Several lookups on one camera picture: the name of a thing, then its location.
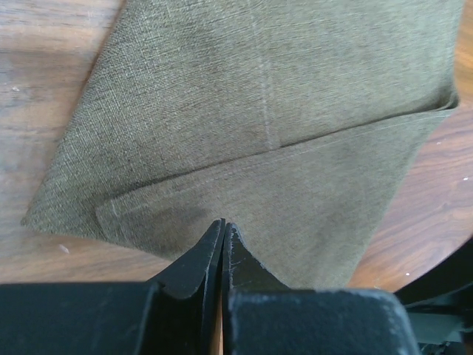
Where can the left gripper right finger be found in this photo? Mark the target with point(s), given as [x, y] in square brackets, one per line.
[261, 315]

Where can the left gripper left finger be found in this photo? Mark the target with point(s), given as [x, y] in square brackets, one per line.
[174, 312]

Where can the brown cloth napkin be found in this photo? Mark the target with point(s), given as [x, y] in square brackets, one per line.
[296, 120]

